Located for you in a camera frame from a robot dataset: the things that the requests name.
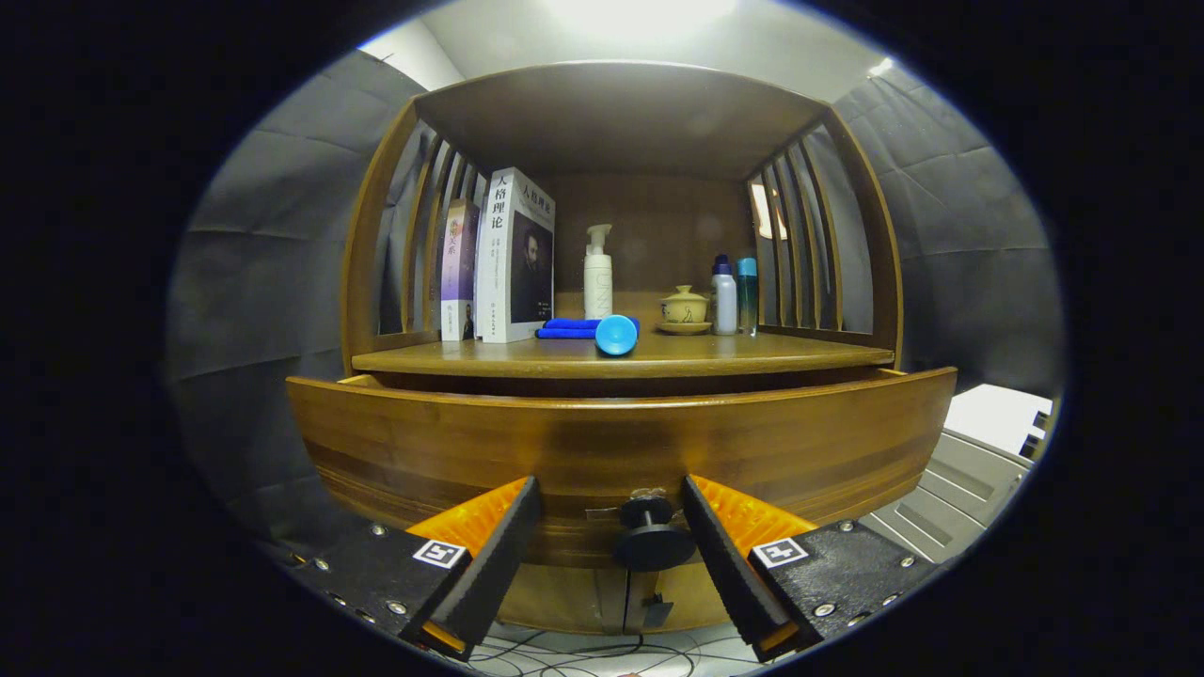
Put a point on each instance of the black round drawer knob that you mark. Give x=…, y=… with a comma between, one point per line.
x=654, y=545

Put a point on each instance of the white drawer unit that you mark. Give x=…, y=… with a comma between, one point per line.
x=988, y=414

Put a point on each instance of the blue folded cloth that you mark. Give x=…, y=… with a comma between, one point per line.
x=564, y=328

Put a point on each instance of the blue and white tube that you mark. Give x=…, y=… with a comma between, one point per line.
x=616, y=336

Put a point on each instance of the small ceiling spotlight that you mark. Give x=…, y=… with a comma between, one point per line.
x=881, y=67

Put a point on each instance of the yellow saucer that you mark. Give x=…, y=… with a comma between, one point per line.
x=684, y=328

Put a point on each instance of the yellow lidded teacup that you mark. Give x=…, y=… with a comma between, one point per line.
x=684, y=306

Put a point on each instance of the wooden cabinet door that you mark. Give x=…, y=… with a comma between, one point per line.
x=555, y=592
x=691, y=592

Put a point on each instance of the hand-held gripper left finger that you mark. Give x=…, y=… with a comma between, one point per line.
x=494, y=564

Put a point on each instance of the brown wooden countertop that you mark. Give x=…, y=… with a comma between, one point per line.
x=752, y=353

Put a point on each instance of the white bottle with blue cap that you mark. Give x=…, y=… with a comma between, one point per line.
x=724, y=301

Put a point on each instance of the brown wooden drawer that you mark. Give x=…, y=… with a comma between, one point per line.
x=470, y=442

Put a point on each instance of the thick white book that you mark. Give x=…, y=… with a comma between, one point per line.
x=494, y=273

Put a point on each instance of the small black door lock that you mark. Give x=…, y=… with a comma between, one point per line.
x=656, y=613

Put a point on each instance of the thin purple book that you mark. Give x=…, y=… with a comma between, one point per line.
x=459, y=273

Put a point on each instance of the white pump bottle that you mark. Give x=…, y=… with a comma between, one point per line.
x=598, y=282

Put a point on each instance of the teal slim bottle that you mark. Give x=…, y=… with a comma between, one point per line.
x=747, y=301

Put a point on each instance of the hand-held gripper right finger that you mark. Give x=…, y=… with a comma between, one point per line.
x=729, y=564

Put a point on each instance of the brown wooden cabinet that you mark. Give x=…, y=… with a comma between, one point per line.
x=611, y=113

